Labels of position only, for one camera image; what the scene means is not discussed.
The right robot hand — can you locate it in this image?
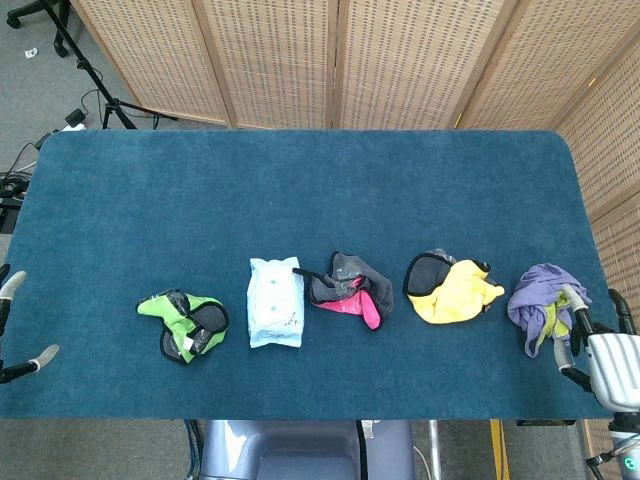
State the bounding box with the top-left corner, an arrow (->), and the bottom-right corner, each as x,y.
553,285 -> 640,412

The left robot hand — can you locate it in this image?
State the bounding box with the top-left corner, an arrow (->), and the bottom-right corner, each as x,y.
0,263 -> 61,385

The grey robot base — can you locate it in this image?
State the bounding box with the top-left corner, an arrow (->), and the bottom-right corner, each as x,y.
199,418 -> 417,480

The purple and yellow garment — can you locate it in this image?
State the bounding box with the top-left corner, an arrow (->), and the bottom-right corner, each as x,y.
507,263 -> 593,358

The green and black garment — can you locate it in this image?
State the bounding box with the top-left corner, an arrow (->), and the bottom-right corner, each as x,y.
135,288 -> 231,366

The yellow and black garment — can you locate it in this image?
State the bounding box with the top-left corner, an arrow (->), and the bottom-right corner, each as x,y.
402,248 -> 506,325

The grey and pink garment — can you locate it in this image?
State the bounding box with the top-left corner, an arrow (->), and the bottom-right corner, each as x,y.
292,251 -> 395,332

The yellow table leg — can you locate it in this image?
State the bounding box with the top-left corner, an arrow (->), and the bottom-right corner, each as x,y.
488,418 -> 511,480

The silver metal table leg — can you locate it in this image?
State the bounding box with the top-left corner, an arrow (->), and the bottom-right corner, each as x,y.
427,418 -> 444,480

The white power strip with adapter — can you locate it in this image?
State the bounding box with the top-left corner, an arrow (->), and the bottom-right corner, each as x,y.
61,108 -> 90,133

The light blue wet wipes pack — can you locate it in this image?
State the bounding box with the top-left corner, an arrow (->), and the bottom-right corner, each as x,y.
246,256 -> 304,350

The black tripod stand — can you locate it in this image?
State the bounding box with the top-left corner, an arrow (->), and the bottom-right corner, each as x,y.
43,0 -> 177,131

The blue table mat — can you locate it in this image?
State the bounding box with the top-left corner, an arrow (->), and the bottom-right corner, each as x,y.
0,129 -> 614,420

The black office chair base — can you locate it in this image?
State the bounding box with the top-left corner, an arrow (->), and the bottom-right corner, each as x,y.
5,0 -> 71,58

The wicker folding screen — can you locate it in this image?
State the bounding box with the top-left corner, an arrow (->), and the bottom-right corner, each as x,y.
69,0 -> 640,480

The black cables bundle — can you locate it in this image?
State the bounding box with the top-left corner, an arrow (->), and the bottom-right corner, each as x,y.
0,130 -> 52,234

